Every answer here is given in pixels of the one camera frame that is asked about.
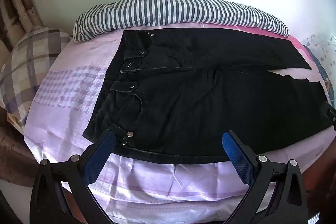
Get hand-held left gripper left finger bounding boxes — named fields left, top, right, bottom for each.
left=30, top=129, right=117, bottom=224

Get white speckled cloth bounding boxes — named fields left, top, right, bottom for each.
left=302, top=34, right=336, bottom=109

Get black pants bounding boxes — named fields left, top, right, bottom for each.
left=83, top=28, right=336, bottom=165

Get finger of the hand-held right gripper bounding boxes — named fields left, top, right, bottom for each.
left=325, top=101, right=336, bottom=132

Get plaid pillow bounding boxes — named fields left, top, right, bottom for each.
left=0, top=25, right=71, bottom=122

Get pink plaid bed sheet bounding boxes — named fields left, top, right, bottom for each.
left=23, top=26, right=336, bottom=222

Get grey white striped quilt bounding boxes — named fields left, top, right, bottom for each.
left=73, top=0, right=290, bottom=42

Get beige patterned curtain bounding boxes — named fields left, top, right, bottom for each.
left=0, top=0, right=42, bottom=52

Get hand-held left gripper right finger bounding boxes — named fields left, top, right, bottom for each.
left=222, top=130, right=308, bottom=224

